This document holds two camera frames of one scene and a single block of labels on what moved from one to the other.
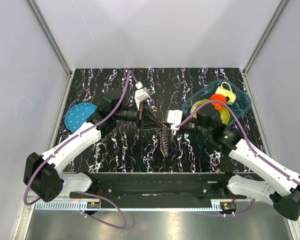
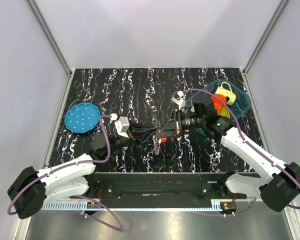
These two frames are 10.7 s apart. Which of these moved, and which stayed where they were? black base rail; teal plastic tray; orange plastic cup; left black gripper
Moved: left black gripper
Stayed: black base rail; teal plastic tray; orange plastic cup
